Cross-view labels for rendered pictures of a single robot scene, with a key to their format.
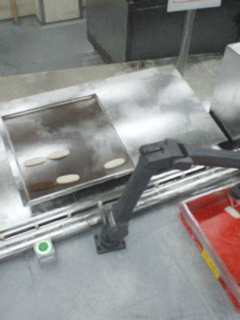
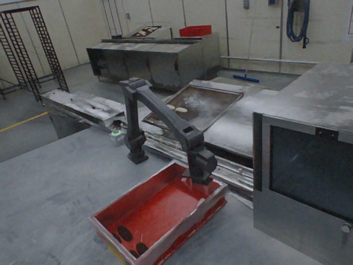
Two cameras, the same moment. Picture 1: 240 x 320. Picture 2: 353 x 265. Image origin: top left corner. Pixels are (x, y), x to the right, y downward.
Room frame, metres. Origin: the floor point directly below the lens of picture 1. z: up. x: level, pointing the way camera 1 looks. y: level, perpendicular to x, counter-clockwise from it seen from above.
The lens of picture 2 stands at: (0.63, -1.31, 1.64)
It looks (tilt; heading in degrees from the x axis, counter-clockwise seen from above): 28 degrees down; 75
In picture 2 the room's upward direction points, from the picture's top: 10 degrees counter-clockwise
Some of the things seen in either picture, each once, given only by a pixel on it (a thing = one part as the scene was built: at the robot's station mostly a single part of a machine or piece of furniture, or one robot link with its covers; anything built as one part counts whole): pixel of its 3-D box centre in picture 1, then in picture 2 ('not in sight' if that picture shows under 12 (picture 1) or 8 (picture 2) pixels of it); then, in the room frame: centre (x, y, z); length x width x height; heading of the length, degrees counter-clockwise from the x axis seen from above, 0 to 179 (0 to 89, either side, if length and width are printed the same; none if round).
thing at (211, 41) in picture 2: not in sight; (198, 57); (2.59, 3.53, 0.44); 0.70 x 0.55 x 0.87; 116
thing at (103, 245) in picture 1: (109, 237); (136, 151); (0.72, 0.03, 0.86); 0.12 x 0.09 x 0.08; 107
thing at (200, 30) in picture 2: not in sight; (195, 30); (2.59, 3.53, 0.94); 0.51 x 0.36 x 0.13; 120
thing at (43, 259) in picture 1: (45, 254); (118, 140); (0.65, 0.27, 0.84); 0.08 x 0.08 x 0.11; 26
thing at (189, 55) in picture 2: not in sight; (149, 57); (1.78, 4.25, 0.51); 3.00 x 1.26 x 1.03; 116
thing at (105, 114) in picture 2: not in sight; (76, 104); (0.39, 1.08, 0.89); 1.25 x 0.18 x 0.09; 116
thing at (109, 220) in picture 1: (114, 224); (136, 141); (0.74, 0.01, 0.94); 0.09 x 0.05 x 0.10; 108
